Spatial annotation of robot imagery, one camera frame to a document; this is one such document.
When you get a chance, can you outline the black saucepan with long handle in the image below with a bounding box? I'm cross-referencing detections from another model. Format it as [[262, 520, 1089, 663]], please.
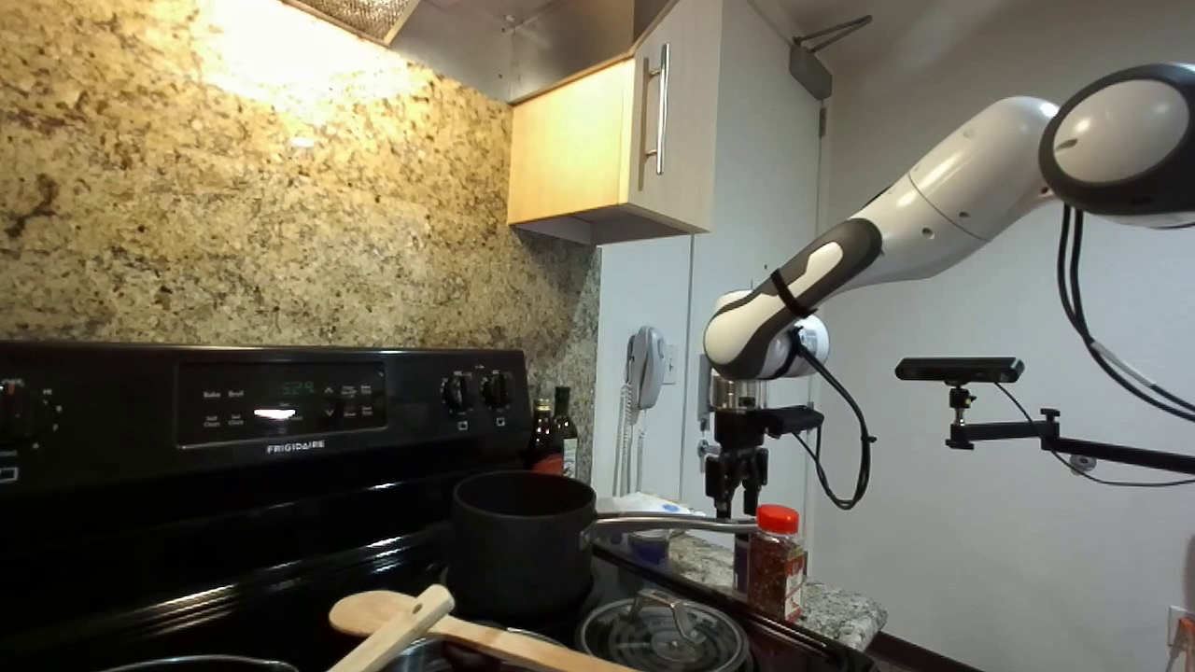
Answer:
[[445, 468, 757, 623]]

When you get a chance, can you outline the black electric kitchen range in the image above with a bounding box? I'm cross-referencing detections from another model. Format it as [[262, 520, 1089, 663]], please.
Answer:
[[0, 337, 901, 672]]

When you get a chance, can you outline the light wooden spatula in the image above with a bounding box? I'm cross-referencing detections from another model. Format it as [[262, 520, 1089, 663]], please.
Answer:
[[325, 578, 460, 672]]

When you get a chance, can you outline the grey door closer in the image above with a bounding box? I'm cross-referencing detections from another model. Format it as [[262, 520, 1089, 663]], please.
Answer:
[[789, 10, 878, 104]]

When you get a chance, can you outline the round glass pot lid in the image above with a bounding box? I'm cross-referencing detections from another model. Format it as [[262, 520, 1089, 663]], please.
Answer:
[[576, 590, 755, 672]]

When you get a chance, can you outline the silver cabinet door handle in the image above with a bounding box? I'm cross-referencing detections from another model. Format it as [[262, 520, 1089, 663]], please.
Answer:
[[639, 44, 674, 195]]

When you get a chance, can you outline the black bar-shaped stereo camera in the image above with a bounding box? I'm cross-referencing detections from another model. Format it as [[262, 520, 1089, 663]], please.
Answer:
[[892, 353, 1029, 388]]

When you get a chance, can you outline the red-capped spice bottle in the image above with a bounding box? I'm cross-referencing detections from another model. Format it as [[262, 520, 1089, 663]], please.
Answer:
[[742, 501, 812, 623]]

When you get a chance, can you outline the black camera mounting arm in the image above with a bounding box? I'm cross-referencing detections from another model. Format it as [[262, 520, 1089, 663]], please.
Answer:
[[940, 379, 1195, 476]]

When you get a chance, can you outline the wooden spoon with round head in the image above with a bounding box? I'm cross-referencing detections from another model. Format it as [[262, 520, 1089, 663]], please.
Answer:
[[325, 586, 643, 672]]

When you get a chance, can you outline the stainless steel range hood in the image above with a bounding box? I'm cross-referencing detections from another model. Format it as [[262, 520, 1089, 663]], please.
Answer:
[[278, 0, 681, 104]]

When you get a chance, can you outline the light wood wall cabinet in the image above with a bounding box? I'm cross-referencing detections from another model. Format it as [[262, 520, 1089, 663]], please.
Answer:
[[503, 0, 730, 245]]

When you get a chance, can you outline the white wall phone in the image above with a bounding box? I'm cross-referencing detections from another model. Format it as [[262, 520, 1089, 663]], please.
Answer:
[[611, 322, 674, 501]]

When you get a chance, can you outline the white room door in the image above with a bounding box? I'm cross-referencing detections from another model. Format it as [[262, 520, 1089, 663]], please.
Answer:
[[589, 0, 830, 532]]

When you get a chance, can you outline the dark glass bottle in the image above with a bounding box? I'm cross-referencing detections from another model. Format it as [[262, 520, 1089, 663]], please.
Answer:
[[551, 384, 584, 485], [528, 400, 566, 481]]

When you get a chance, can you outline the black cable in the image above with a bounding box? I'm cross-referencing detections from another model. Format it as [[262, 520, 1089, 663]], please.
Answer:
[[1054, 201, 1195, 429], [793, 338, 878, 515]]

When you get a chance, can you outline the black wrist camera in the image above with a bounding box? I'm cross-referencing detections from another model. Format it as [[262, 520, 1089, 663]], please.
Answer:
[[767, 404, 830, 443]]

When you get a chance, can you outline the crumpled clear plastic bag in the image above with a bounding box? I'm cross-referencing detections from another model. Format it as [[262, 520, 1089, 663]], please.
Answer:
[[797, 578, 892, 653]]

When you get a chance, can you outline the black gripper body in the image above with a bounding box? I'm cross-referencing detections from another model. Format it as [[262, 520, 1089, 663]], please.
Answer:
[[708, 400, 784, 461]]

